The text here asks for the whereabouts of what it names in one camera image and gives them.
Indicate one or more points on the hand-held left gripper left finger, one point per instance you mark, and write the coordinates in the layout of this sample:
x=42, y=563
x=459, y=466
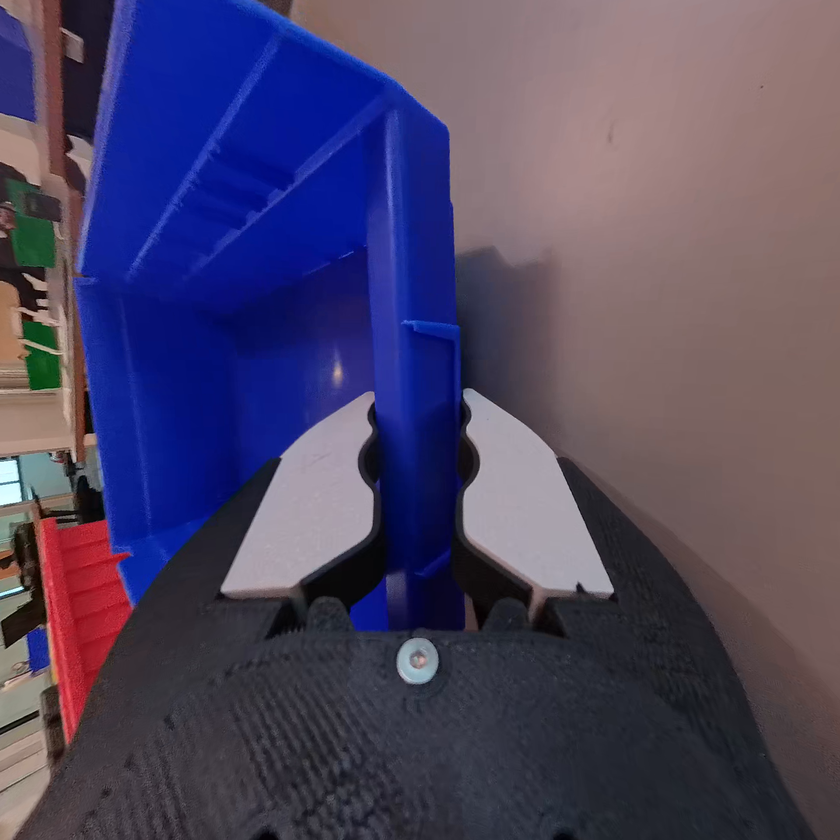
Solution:
x=302, y=525

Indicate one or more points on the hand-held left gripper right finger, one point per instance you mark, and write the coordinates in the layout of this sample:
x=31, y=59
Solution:
x=531, y=525

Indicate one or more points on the red plastic bin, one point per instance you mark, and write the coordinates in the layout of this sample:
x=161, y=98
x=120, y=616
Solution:
x=79, y=590

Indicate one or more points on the green plastic bin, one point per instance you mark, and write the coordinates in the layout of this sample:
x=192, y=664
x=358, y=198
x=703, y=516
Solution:
x=43, y=358

